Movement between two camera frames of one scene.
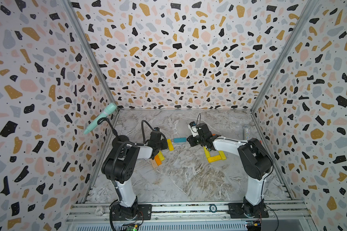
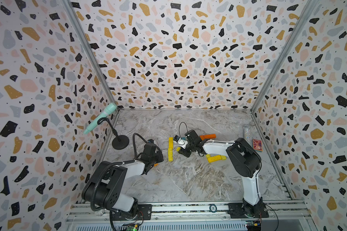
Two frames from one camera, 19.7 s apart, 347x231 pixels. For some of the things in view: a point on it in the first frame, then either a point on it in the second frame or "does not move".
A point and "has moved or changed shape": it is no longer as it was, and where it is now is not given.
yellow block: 161,156 has moved or changed shape
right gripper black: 192,142 -> 183,152
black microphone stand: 121,138 does not move
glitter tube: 247,132 does not move
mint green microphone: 110,108 does not move
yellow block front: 213,159 does not move
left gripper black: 166,142 -> 161,157
